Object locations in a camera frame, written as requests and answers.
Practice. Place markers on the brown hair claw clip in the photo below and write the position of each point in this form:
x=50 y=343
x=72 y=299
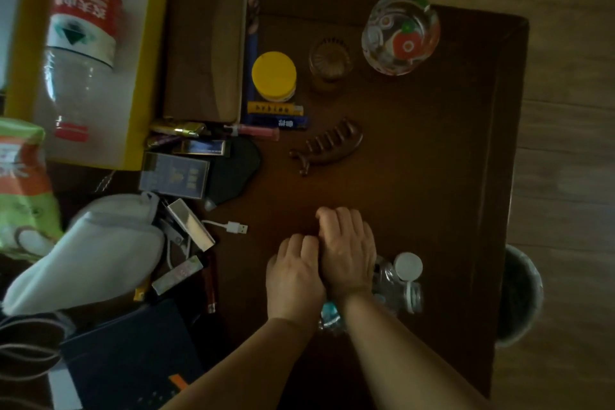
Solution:
x=331 y=145

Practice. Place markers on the yellow tray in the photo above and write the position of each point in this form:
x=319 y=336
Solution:
x=144 y=88

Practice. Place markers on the grey card box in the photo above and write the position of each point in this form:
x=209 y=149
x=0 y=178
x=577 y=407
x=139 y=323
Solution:
x=174 y=175

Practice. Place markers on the white charger block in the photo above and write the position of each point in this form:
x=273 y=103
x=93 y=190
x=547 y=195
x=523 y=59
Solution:
x=65 y=390

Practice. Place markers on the round waste bin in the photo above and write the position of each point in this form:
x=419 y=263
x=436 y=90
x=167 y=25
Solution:
x=521 y=294

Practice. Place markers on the red lipstick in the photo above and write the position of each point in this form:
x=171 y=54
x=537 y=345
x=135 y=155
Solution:
x=209 y=285

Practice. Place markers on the green snack bag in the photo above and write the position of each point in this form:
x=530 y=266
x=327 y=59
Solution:
x=24 y=184

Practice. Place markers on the brown notebook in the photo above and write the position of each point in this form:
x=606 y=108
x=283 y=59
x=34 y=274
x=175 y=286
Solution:
x=204 y=51

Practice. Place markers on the dark box orange mark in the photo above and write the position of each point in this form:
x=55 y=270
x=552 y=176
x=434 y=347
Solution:
x=129 y=357

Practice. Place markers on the person's left forearm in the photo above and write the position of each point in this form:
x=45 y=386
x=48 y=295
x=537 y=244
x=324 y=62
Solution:
x=240 y=371

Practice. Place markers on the clear plastic bottle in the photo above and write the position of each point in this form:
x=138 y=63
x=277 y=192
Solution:
x=391 y=289

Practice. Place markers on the yellow slim box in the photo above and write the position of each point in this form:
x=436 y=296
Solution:
x=276 y=108

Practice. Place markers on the gold lipstick case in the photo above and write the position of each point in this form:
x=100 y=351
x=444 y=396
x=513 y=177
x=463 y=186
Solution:
x=178 y=128

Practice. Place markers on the yellow lid jar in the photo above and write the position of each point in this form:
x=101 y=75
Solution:
x=274 y=74

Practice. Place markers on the blue slim box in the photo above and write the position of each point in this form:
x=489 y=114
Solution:
x=278 y=122

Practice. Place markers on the white fabric pouch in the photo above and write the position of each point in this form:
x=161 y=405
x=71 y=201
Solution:
x=91 y=256

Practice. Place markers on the person's right forearm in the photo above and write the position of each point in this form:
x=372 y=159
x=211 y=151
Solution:
x=408 y=366

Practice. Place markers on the person's left hand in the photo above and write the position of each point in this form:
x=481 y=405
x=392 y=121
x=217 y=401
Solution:
x=293 y=282

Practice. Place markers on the dark gold slim box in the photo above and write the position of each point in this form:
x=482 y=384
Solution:
x=201 y=147

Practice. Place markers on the printed glass jar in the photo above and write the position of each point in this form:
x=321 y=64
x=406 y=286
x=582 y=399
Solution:
x=401 y=32

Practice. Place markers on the black round pad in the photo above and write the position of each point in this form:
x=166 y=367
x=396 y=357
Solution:
x=235 y=169

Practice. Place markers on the silver rectangular case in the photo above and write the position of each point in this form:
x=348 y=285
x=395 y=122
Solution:
x=191 y=224

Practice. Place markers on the person's right hand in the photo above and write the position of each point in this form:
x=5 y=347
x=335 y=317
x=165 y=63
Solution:
x=347 y=253

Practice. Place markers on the pink tube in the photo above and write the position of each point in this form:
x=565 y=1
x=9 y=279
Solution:
x=254 y=131

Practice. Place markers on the red label water bottle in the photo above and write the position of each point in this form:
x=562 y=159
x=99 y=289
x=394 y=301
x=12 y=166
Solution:
x=84 y=49

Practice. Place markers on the white small tube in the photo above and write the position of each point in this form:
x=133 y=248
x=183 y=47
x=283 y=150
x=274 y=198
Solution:
x=178 y=275

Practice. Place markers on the small clear glass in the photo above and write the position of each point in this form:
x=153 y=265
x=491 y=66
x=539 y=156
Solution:
x=330 y=61

